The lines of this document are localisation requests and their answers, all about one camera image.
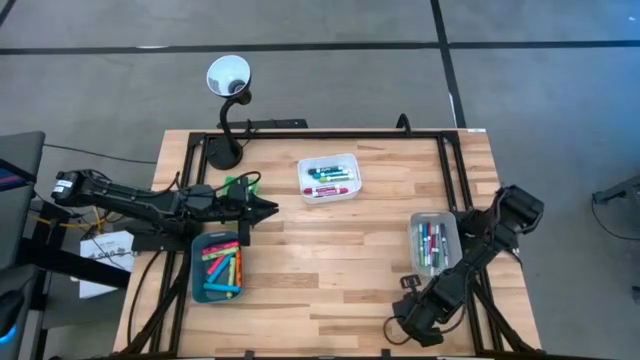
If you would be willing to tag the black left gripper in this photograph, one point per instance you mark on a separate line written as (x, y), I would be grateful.
(235, 200)

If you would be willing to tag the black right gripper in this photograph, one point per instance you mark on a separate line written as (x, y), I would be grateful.
(425, 312)

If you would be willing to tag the green plastic mesh basket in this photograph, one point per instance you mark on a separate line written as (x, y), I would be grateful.
(231, 180)

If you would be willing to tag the purple thin marker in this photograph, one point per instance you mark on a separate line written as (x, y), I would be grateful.
(432, 260)

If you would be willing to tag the pink highlighter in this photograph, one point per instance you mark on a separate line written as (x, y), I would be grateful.
(220, 247)
(216, 265)

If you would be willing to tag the slim green highlighter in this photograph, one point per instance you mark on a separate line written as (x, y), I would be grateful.
(220, 254)

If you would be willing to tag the orange highlighter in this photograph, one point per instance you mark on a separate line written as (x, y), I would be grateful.
(238, 267)

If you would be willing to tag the light green thin marker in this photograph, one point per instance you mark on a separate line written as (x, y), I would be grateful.
(421, 245)

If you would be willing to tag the white plastic bin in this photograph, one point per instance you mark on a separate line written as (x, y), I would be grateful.
(305, 165)

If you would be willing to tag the blue highlighter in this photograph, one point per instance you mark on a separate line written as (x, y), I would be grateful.
(221, 287)
(220, 269)

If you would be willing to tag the red whiteboard marker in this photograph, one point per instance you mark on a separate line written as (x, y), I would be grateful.
(325, 189)

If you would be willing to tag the red thin marker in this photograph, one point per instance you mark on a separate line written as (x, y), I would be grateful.
(428, 240)

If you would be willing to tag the light green highlighter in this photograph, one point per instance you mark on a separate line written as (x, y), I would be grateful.
(231, 277)

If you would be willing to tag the magenta whiteboard marker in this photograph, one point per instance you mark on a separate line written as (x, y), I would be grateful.
(327, 193)

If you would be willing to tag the blue thin marker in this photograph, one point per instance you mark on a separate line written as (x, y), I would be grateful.
(444, 240)

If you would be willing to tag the dark green whiteboard marker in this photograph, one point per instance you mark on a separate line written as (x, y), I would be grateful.
(326, 170)

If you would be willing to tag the blue whiteboard marker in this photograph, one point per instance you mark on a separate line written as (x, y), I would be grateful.
(332, 174)

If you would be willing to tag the teal plastic bin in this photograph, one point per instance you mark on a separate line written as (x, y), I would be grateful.
(197, 272)

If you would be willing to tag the clear plastic bin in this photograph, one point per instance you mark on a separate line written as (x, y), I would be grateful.
(452, 220)

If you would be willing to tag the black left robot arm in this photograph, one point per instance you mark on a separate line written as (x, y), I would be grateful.
(140, 200)

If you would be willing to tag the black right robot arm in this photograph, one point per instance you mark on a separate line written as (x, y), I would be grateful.
(480, 240)

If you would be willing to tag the black gooseneck desk lamp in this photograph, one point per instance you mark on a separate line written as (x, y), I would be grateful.
(227, 150)

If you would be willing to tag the black power strip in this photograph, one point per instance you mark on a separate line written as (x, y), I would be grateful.
(270, 123)

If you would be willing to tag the white paper sheet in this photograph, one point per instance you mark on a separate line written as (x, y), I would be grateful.
(105, 250)

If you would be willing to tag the black desk stand beam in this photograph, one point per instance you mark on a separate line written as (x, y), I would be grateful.
(75, 260)

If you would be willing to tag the grey desk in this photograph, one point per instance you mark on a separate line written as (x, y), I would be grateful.
(20, 210)

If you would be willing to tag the black computer mouse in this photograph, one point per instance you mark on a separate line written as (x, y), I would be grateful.
(9, 310)

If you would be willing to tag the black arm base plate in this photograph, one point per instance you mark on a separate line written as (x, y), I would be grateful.
(500, 240)
(150, 242)

